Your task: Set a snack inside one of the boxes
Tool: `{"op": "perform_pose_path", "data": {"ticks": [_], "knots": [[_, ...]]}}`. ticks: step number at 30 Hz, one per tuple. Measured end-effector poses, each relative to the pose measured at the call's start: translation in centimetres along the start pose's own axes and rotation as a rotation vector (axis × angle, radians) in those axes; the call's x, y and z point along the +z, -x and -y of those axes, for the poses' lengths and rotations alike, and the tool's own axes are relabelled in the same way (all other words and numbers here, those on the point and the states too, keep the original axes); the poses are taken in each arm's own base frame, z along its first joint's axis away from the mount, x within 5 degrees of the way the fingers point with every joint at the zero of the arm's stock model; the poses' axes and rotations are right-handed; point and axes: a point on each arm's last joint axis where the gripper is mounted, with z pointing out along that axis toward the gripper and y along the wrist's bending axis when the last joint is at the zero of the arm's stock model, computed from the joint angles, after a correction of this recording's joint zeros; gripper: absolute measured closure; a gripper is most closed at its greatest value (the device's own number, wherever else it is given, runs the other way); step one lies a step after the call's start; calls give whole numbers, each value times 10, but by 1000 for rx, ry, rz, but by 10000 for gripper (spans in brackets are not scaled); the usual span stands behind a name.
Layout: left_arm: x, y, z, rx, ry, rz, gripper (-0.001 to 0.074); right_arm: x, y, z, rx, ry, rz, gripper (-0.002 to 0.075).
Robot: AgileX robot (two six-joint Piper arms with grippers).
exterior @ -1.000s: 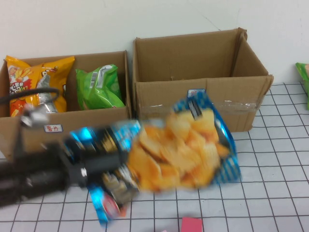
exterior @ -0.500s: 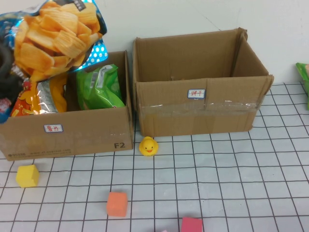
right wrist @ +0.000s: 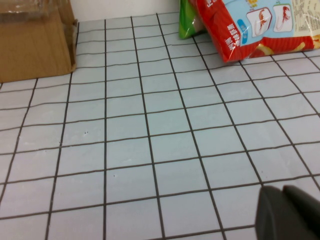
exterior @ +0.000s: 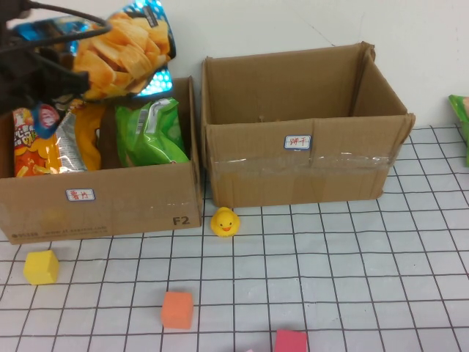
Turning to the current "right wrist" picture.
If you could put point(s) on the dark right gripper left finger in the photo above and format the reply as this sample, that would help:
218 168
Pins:
275 220

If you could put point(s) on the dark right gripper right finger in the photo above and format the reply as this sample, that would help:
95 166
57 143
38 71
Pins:
307 212

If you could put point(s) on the red shrimp sticks snack bag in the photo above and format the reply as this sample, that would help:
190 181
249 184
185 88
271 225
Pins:
225 37

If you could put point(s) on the green snack bag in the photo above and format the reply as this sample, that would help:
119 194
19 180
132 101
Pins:
186 27

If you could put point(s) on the white grid tablecloth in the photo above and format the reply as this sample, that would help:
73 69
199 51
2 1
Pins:
150 137

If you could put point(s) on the empty taped cardboard box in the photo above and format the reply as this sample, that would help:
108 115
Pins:
32 50

